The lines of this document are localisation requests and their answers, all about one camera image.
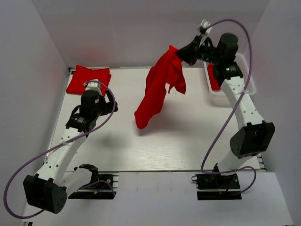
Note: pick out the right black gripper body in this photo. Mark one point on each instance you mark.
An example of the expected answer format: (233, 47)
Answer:
(210, 55)

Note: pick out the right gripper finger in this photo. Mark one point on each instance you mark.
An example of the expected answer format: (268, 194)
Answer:
(184, 52)
(192, 59)

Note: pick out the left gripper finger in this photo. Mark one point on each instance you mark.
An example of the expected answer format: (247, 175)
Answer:
(110, 97)
(112, 107)

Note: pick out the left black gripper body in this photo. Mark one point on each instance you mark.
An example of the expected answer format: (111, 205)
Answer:
(103, 109)

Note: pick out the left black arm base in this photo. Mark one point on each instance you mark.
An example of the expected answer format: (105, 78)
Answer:
(104, 187)

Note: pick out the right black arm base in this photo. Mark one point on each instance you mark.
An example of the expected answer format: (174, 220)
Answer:
(217, 187)

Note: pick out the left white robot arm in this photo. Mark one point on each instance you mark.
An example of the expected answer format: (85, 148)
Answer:
(48, 189)

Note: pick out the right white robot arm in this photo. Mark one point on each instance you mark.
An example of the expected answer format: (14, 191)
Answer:
(254, 133)

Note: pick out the folded red t shirt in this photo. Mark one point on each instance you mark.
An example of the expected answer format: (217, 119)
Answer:
(83, 74)

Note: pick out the white plastic basket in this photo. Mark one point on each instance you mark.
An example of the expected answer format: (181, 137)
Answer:
(218, 94)

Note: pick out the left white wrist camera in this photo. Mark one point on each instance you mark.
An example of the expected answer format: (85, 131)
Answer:
(93, 85)

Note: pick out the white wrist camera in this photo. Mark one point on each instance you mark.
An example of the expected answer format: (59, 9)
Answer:
(93, 85)
(204, 29)

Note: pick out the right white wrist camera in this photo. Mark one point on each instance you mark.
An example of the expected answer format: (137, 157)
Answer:
(204, 29)

